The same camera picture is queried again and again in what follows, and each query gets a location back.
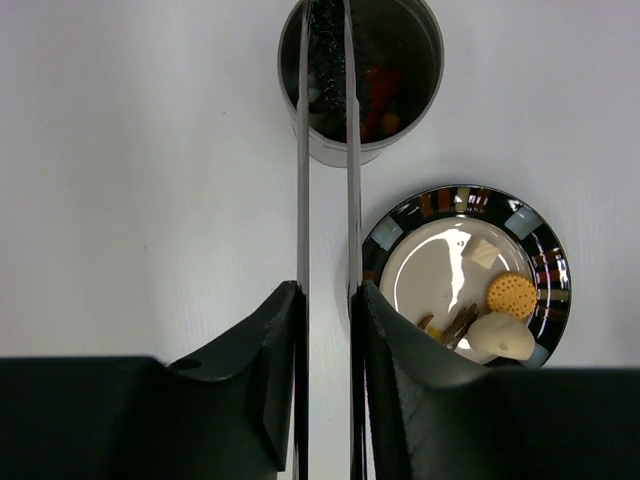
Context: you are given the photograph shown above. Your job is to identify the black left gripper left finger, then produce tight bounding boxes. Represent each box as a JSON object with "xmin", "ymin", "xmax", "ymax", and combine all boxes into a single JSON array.
[{"xmin": 167, "ymin": 281, "xmax": 303, "ymax": 479}]

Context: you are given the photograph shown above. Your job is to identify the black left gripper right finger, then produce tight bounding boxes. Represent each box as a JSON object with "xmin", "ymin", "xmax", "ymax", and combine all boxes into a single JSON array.
[{"xmin": 351, "ymin": 281, "xmax": 500, "ymax": 479}]

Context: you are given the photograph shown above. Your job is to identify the orange fried food piece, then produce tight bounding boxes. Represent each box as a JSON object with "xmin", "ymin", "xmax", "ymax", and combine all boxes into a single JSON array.
[{"xmin": 380, "ymin": 112, "xmax": 402, "ymax": 137}]

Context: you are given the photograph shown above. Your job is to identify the red sausage piece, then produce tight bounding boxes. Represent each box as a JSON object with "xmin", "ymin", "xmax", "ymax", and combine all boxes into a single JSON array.
[{"xmin": 361, "ymin": 68, "xmax": 402, "ymax": 143}]

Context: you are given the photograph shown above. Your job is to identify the black seaweed food piece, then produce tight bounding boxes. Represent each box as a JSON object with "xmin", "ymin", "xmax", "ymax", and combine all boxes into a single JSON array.
[{"xmin": 309, "ymin": 1, "xmax": 371, "ymax": 119}]

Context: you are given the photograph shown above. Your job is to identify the metal tongs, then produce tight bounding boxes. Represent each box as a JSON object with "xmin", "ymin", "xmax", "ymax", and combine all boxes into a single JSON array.
[{"xmin": 293, "ymin": 1, "xmax": 368, "ymax": 479}]

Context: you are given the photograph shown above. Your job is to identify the brown mushroom food piece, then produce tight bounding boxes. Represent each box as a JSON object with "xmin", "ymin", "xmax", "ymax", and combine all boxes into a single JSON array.
[{"xmin": 418, "ymin": 303, "xmax": 479, "ymax": 351}]

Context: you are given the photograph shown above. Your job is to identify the yellow round cracker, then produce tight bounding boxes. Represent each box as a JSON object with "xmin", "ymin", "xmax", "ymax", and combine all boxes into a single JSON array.
[{"xmin": 486, "ymin": 272, "xmax": 537, "ymax": 320}]

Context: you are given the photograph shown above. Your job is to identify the dark rimmed striped plate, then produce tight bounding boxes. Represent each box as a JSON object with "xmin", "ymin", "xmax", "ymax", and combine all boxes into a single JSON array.
[{"xmin": 362, "ymin": 184, "xmax": 572, "ymax": 369}]

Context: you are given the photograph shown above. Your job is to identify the white cube food piece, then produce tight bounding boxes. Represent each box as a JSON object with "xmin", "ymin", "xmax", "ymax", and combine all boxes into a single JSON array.
[{"xmin": 462, "ymin": 236, "xmax": 500, "ymax": 269}]

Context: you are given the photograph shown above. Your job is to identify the grey cylindrical container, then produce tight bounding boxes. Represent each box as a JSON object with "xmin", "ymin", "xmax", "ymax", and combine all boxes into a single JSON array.
[{"xmin": 277, "ymin": 0, "xmax": 445, "ymax": 168}]

